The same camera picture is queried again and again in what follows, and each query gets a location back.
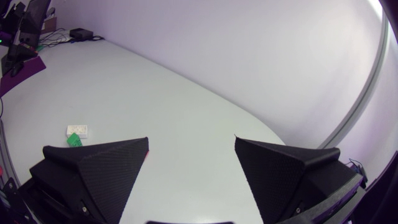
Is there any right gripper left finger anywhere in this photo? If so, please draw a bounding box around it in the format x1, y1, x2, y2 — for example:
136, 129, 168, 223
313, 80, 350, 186
29, 137, 150, 224

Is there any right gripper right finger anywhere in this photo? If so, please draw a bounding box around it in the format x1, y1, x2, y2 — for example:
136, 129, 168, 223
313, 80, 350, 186
234, 136, 364, 224

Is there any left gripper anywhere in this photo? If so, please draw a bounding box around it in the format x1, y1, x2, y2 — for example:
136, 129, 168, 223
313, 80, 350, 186
1, 43, 39, 78

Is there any dark mat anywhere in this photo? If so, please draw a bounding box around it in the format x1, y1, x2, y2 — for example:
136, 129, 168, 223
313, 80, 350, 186
0, 55, 47, 98

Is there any green toy brick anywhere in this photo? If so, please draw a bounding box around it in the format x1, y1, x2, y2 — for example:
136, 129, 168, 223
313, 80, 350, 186
66, 133, 83, 148

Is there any white toy brick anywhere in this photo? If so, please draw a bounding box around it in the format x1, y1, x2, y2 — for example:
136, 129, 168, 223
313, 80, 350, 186
66, 124, 89, 139

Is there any black power brick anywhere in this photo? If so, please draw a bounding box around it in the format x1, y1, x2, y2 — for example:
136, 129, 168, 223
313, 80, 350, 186
69, 27, 95, 40

